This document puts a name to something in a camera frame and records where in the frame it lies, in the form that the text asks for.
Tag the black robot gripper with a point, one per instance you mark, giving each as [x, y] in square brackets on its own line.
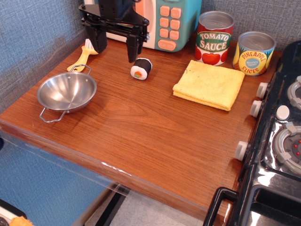
[118, 17]

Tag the plush sushi roll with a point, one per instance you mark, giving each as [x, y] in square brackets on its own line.
[141, 68]

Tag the yellow dish brush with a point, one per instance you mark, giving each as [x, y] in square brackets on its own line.
[87, 50]

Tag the folded yellow towel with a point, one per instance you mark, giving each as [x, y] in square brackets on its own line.
[209, 85]

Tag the teal toy microwave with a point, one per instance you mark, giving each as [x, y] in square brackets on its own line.
[171, 23]

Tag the tomato sauce can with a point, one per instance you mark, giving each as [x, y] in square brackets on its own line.
[213, 38]

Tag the pineapple slices can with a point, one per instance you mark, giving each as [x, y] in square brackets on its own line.
[253, 53]

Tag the orange plush object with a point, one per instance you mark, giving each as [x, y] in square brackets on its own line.
[20, 221]

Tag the black toy stove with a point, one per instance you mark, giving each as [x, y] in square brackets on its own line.
[269, 191]

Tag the steel bowl with handles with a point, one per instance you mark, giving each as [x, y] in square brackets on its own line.
[67, 92]

